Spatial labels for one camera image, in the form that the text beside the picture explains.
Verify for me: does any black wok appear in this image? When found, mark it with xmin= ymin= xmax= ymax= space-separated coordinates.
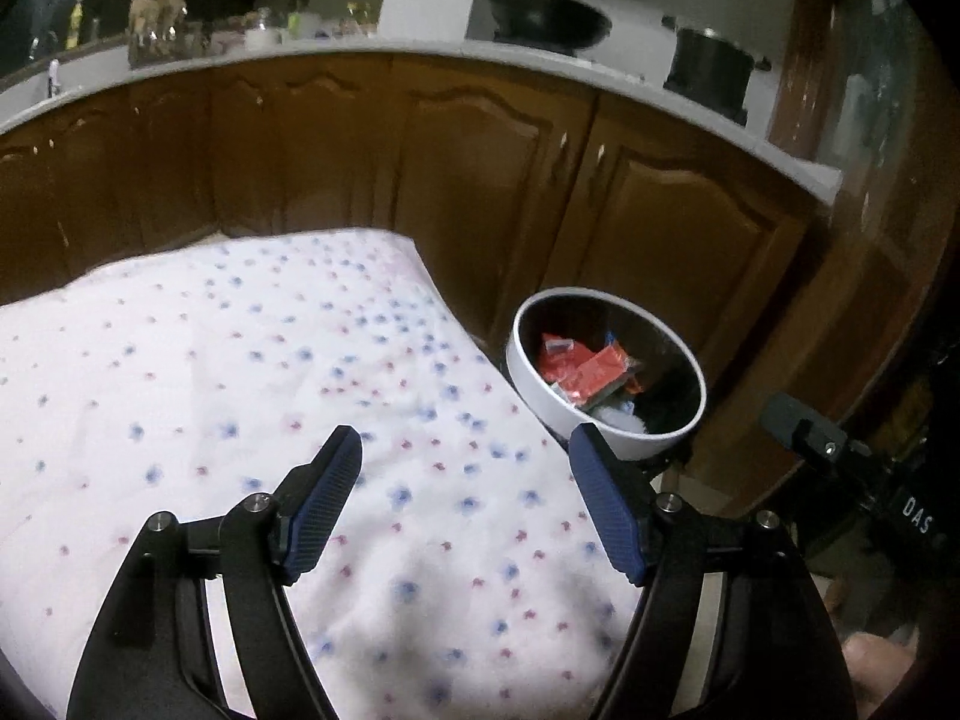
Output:
xmin=422 ymin=0 xmax=612 ymax=53

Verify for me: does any white kitchen countertop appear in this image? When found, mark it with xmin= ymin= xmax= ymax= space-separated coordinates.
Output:
xmin=0 ymin=36 xmax=842 ymax=205

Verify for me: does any group of condiment bottles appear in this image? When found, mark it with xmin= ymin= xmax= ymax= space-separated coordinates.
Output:
xmin=334 ymin=1 xmax=380 ymax=38

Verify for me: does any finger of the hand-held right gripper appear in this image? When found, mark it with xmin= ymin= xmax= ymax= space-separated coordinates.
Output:
xmin=759 ymin=390 xmax=852 ymax=470

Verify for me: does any brown wooden kitchen cabinet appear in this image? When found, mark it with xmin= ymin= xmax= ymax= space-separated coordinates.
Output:
xmin=0 ymin=52 xmax=833 ymax=518

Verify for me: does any white round trash bin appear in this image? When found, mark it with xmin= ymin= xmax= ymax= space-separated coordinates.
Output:
xmin=506 ymin=286 xmax=707 ymax=460

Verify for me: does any red snack wrapper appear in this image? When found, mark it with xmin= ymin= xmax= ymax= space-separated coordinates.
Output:
xmin=555 ymin=343 xmax=647 ymax=410

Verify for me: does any wooden glass door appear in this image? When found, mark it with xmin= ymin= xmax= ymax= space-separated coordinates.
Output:
xmin=766 ymin=0 xmax=960 ymax=428

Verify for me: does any black cooking pot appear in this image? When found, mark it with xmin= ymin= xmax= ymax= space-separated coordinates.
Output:
xmin=661 ymin=15 xmax=772 ymax=113

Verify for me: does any person's right hand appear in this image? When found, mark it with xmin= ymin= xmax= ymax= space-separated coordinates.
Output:
xmin=823 ymin=581 xmax=920 ymax=720

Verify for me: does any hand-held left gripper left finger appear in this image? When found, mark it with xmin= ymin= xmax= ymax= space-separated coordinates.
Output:
xmin=66 ymin=424 xmax=365 ymax=720

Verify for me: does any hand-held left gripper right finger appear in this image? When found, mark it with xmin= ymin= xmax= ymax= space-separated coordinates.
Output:
xmin=568 ymin=422 xmax=860 ymax=720

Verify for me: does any floral white tablecloth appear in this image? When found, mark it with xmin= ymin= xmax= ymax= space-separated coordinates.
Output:
xmin=0 ymin=227 xmax=647 ymax=720

